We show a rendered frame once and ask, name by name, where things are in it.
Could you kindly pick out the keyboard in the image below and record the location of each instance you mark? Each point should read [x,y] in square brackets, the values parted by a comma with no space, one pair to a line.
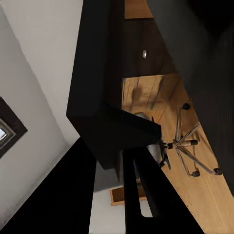
[95,98]

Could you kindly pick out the cabinet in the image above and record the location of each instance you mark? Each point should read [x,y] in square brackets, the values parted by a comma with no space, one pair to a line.
[147,93]
[144,52]

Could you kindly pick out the fixed window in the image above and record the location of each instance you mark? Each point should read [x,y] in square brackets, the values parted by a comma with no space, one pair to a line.
[11,128]

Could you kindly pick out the desk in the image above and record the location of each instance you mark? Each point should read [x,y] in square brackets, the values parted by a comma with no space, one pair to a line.
[199,35]

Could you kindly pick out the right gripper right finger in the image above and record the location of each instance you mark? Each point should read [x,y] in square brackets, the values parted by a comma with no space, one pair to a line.
[170,214]

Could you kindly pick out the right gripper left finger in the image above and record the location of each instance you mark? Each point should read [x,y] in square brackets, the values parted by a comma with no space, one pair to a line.
[62,203]

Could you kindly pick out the swivel chair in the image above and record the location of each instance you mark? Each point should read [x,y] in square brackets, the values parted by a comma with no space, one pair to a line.
[159,151]

